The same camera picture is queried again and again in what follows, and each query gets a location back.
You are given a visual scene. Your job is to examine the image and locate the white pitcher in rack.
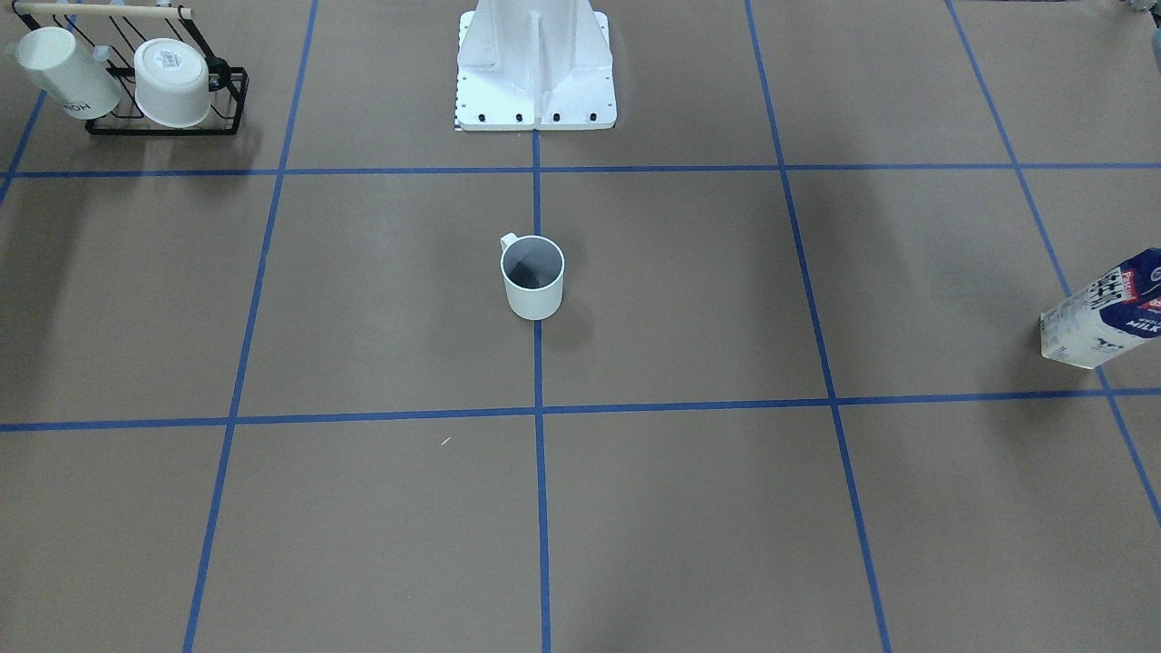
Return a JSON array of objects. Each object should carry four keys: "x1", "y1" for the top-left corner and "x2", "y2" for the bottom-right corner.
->
[{"x1": 9, "y1": 26, "x2": 122, "y2": 121}]

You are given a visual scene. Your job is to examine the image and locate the blue white milk carton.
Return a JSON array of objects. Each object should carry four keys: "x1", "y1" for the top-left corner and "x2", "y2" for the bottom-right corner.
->
[{"x1": 1039, "y1": 247, "x2": 1160, "y2": 369}]

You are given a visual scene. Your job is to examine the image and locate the white plastic mug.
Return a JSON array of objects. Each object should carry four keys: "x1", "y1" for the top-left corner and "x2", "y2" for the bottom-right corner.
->
[{"x1": 499, "y1": 234, "x2": 567, "y2": 321}]

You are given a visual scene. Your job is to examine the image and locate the white bowl in rack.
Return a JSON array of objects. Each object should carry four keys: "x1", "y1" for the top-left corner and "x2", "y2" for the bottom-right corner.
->
[{"x1": 132, "y1": 38, "x2": 211, "y2": 129}]

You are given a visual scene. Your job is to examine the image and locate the black wire dish rack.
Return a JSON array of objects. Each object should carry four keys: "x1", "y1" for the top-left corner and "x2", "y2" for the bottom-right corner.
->
[{"x1": 8, "y1": 1, "x2": 248, "y2": 136}]

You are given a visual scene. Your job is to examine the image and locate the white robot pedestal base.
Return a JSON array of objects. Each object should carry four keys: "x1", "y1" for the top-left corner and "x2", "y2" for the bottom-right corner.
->
[{"x1": 454, "y1": 1, "x2": 618, "y2": 132}]

